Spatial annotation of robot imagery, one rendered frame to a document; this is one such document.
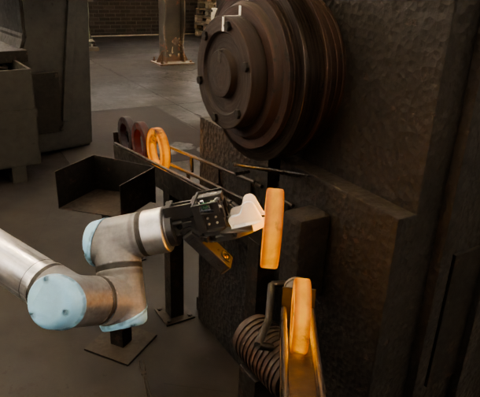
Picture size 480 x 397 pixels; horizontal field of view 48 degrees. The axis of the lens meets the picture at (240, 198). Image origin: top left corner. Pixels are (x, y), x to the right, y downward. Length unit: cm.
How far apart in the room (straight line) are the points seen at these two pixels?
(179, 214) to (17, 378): 126
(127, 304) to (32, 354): 124
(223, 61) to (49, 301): 73
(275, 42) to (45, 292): 75
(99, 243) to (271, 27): 64
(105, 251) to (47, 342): 126
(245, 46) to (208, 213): 46
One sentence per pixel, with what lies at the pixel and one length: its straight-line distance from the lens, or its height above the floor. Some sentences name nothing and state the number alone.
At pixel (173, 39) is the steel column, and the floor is 35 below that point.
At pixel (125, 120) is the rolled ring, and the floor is 72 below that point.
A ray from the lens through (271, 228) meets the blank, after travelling 96.
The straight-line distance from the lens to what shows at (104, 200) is 194.
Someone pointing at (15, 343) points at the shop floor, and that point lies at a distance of 231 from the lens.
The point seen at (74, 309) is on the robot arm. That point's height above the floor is 84.
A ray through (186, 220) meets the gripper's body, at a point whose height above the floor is 91.
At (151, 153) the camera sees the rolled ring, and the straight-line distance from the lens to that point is 224.
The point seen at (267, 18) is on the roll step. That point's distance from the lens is 133.
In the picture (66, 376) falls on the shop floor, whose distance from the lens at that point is 211.
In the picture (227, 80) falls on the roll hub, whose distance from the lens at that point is 136.
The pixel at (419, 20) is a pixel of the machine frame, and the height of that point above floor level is 128.
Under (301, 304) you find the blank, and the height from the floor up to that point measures 77.
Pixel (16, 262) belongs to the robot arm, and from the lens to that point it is 103.
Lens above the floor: 136
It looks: 23 degrees down
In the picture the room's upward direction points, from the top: 2 degrees clockwise
